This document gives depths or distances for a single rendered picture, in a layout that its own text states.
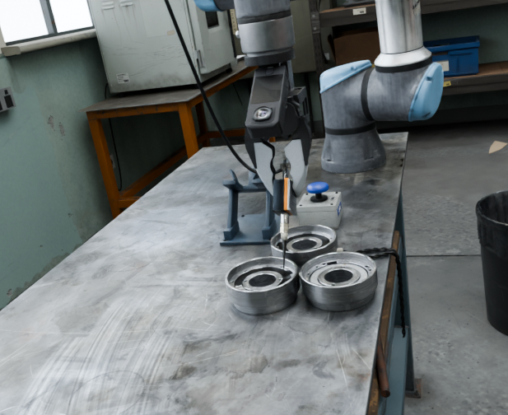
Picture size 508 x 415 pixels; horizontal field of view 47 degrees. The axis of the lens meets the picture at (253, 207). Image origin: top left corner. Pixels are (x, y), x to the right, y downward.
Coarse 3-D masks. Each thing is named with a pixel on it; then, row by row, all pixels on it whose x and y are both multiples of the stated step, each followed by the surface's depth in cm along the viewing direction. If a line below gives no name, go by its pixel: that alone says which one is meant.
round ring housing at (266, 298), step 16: (272, 256) 87; (240, 272) 86; (272, 272) 84; (256, 288) 80; (272, 288) 77; (288, 288) 79; (240, 304) 79; (256, 304) 78; (272, 304) 78; (288, 304) 80
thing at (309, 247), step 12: (300, 228) 96; (312, 228) 96; (324, 228) 94; (276, 240) 94; (300, 240) 94; (312, 240) 93; (336, 240) 90; (276, 252) 89; (288, 252) 87; (300, 252) 87; (312, 252) 86; (324, 252) 87; (300, 264) 87
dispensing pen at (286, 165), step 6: (288, 162) 87; (282, 168) 87; (288, 168) 87; (282, 174) 87; (276, 180) 85; (282, 180) 84; (276, 186) 84; (282, 186) 84; (276, 192) 84; (282, 192) 84; (276, 198) 84; (282, 198) 84; (276, 204) 84; (282, 204) 84; (276, 210) 84; (282, 210) 83; (282, 216) 85; (288, 216) 85; (282, 222) 85; (288, 222) 85; (282, 228) 84; (288, 228) 85; (282, 234) 84; (282, 240) 84; (282, 246) 84; (282, 252) 84
